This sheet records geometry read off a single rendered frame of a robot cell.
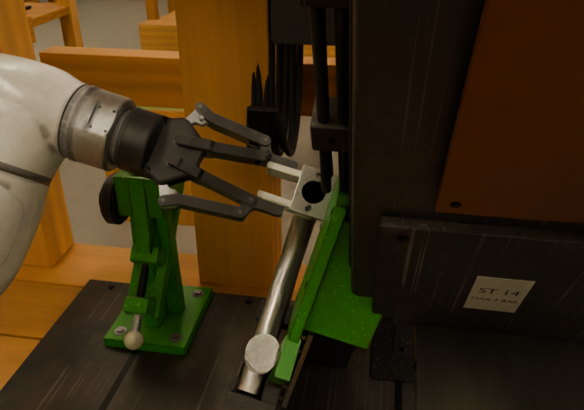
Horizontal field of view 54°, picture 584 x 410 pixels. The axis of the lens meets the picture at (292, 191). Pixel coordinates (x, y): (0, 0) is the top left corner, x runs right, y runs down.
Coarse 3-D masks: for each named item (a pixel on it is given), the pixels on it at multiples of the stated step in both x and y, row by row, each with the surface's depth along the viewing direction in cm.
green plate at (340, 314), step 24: (336, 192) 55; (336, 216) 51; (336, 240) 53; (312, 264) 58; (336, 264) 55; (312, 288) 55; (336, 288) 56; (312, 312) 58; (336, 312) 58; (360, 312) 57; (336, 336) 59; (360, 336) 59
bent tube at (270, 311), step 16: (304, 176) 64; (336, 176) 64; (304, 192) 68; (320, 192) 67; (304, 208) 63; (320, 208) 63; (304, 224) 71; (288, 240) 74; (304, 240) 74; (288, 256) 74; (288, 272) 74; (272, 288) 73; (288, 288) 73; (272, 304) 72; (288, 304) 73; (272, 320) 71; (240, 384) 69; (256, 384) 69
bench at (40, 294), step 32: (64, 256) 113; (96, 256) 113; (128, 256) 113; (192, 256) 113; (32, 288) 104; (64, 288) 104; (224, 288) 104; (256, 288) 104; (0, 320) 96; (32, 320) 96; (0, 352) 90; (0, 384) 84
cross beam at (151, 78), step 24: (72, 48) 102; (96, 48) 102; (72, 72) 100; (96, 72) 99; (120, 72) 99; (144, 72) 98; (168, 72) 97; (312, 72) 93; (144, 96) 100; (168, 96) 99; (312, 96) 95
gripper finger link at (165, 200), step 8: (160, 200) 63; (168, 200) 63; (176, 200) 63; (184, 200) 63; (192, 200) 63; (200, 200) 64; (208, 200) 64; (168, 208) 65; (176, 208) 65; (184, 208) 65; (192, 208) 64; (200, 208) 63; (208, 208) 63; (216, 208) 63; (224, 208) 63; (232, 208) 63; (240, 208) 64; (224, 216) 65; (232, 216) 64; (240, 216) 63
